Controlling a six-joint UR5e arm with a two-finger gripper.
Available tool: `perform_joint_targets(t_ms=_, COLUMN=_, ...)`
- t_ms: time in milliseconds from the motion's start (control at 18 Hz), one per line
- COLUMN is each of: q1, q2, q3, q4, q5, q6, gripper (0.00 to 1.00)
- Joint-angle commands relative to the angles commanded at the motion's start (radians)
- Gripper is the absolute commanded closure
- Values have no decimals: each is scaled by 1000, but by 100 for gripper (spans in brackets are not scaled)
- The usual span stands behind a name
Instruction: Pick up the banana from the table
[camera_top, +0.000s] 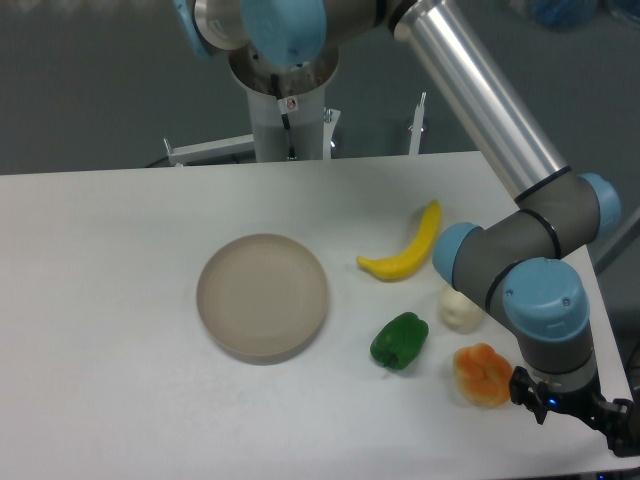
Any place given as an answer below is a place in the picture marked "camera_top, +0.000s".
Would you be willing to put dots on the blue plastic bag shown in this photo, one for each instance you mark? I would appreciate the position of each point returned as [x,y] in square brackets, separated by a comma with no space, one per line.
[569,15]

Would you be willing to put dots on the yellow toy banana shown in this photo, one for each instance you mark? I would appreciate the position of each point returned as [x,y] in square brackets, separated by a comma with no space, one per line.
[406,263]

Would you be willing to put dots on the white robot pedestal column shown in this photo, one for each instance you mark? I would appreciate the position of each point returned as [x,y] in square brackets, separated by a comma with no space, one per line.
[290,119]

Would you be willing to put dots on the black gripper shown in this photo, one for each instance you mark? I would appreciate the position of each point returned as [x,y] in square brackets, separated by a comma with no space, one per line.
[618,420]

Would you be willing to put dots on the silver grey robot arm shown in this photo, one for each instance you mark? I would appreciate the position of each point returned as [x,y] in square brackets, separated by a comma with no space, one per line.
[283,52]

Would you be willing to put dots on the beige round plate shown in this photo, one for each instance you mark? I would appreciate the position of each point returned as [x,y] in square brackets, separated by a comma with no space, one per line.
[263,298]

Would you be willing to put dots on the orange toy bread roll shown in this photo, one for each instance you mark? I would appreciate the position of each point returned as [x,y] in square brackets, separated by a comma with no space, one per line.
[482,375]

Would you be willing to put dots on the white metal bracket left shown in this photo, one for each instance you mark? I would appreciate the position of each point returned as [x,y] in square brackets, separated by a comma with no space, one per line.
[208,151]

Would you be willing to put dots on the white toy garlic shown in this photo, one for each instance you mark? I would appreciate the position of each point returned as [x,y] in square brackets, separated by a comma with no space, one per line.
[457,311]

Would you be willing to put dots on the white metal post right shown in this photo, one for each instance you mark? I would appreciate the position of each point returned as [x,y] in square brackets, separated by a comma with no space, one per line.
[417,126]

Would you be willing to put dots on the green toy bell pepper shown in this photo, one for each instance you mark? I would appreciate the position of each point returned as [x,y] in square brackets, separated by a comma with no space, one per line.
[400,341]

